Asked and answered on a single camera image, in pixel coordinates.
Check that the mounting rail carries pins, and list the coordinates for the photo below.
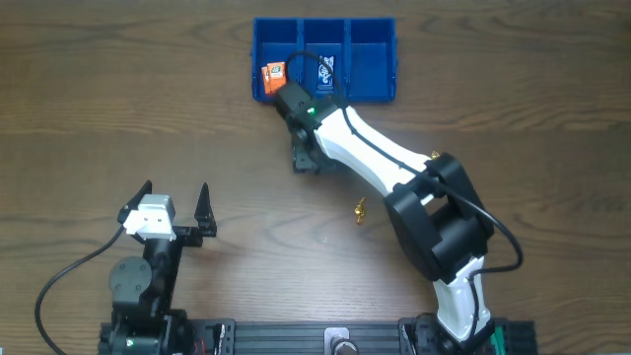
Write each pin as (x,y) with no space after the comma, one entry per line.
(286,337)

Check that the blue candy pack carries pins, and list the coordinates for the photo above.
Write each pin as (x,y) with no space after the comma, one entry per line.
(324,74)

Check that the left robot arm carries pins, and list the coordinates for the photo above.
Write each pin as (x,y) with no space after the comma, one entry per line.
(158,276)

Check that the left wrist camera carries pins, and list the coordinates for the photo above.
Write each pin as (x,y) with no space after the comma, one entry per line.
(149,216)

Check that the gold candy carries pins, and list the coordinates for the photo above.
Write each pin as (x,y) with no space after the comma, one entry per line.
(435,155)
(360,210)

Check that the orange candy box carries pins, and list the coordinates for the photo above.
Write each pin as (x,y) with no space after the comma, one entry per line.
(264,81)
(276,74)

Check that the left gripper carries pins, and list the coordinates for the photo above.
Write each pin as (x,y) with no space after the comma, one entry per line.
(191,236)

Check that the blue tray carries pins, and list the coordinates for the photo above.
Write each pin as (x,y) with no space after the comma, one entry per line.
(370,74)

